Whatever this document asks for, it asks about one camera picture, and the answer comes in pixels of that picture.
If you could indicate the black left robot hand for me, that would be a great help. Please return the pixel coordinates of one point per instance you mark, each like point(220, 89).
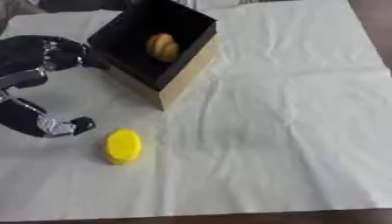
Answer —
point(25, 54)

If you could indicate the tan cardboard box black inside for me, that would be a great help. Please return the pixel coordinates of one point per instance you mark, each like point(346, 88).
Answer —
point(153, 49)

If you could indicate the yellow oval block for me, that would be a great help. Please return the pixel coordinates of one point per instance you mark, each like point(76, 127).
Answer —
point(123, 146)

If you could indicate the tan round bread toy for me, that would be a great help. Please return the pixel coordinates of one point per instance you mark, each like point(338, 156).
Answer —
point(163, 47)

